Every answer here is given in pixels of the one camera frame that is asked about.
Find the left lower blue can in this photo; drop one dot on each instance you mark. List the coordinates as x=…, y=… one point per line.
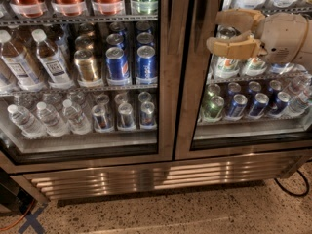
x=236, y=107

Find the blue pepsi can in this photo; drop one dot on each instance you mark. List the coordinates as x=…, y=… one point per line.
x=146, y=66
x=117, y=67

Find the glass fridge door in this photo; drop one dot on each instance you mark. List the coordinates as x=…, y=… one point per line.
x=282, y=132
x=117, y=150

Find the right red bull can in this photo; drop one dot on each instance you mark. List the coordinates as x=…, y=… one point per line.
x=147, y=115

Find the right water bottle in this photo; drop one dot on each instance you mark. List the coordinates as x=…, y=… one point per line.
x=75, y=116

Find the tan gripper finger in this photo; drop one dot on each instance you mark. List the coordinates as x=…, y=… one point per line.
x=241, y=47
x=240, y=19

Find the left 7up can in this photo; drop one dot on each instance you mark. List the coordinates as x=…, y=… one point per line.
x=226, y=68

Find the front left tea bottle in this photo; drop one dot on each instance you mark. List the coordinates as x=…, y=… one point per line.
x=21, y=62

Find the front right tea bottle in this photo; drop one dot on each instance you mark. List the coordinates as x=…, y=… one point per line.
x=51, y=57

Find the blue tape cross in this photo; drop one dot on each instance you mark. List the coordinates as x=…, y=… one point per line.
x=31, y=220

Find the red bull can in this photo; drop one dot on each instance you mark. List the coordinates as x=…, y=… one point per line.
x=126, y=117
x=102, y=119
x=147, y=115

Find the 7up can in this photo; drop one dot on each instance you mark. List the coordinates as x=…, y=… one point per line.
x=226, y=68
x=253, y=67

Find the right 7up can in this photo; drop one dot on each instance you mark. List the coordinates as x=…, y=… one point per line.
x=253, y=67

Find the right blue pepsi can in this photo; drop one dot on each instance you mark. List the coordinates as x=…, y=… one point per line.
x=146, y=66

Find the gold can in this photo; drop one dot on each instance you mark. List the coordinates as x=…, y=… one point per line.
x=88, y=69

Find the left blue pepsi can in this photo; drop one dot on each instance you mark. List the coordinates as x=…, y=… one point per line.
x=117, y=67

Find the middle red bull can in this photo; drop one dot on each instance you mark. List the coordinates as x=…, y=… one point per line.
x=126, y=117

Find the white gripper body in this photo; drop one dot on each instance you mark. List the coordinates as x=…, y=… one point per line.
x=282, y=36

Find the stainless steel display fridge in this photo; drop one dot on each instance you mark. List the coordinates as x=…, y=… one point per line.
x=172, y=174

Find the left water bottle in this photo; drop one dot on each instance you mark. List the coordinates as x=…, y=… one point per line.
x=30, y=126

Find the green can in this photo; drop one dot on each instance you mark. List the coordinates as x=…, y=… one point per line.
x=212, y=108

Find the water bottle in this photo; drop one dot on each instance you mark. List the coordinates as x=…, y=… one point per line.
x=30, y=126
x=75, y=116
x=51, y=119

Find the left red bull can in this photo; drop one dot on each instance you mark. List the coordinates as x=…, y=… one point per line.
x=102, y=119

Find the middle water bottle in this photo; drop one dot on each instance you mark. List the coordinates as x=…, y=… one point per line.
x=51, y=119

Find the right lower blue can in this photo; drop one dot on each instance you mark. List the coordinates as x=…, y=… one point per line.
x=259, y=103

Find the tea bottle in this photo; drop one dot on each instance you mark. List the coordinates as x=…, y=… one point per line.
x=51, y=57
x=21, y=62

